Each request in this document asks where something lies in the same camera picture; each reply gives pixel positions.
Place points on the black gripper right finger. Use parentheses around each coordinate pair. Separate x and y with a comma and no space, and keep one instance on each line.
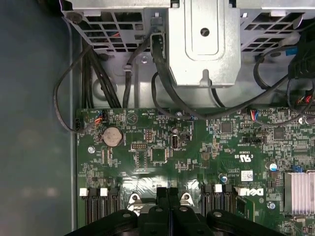
(173,196)

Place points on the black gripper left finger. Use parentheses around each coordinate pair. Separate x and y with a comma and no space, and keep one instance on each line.
(162,196)

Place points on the CPU socket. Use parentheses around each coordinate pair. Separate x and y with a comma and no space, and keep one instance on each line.
(135,200)

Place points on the black clip RAM slot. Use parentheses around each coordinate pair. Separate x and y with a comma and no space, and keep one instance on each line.
(229,194)
(93,196)
(114,196)
(206,194)

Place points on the white clip RAM slot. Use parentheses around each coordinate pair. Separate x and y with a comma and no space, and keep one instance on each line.
(237,189)
(103,192)
(84,192)
(218,188)

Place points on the green motherboard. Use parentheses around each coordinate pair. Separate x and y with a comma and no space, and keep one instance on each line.
(197,152)

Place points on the blue top capacitor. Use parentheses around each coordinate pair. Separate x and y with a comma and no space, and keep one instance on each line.
(223,178)
(272,167)

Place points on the silver internal USB port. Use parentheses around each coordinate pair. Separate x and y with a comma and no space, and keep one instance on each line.
(174,142)

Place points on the white board sticker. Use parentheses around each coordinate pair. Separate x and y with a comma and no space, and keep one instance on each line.
(247,175)

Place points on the silver coin battery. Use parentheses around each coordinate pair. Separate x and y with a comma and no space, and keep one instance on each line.
(112,135)

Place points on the black square chip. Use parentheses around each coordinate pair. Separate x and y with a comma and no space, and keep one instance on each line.
(226,127)
(278,133)

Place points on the silver finned heatsink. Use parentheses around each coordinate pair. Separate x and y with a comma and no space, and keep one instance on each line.
(299,191)

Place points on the silver disk bay cage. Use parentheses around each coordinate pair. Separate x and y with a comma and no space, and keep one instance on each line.
(204,56)

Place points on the dark grey PC case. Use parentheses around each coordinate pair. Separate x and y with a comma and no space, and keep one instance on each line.
(37,123)

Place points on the black power connector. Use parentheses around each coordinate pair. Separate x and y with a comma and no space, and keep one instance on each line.
(302,56)

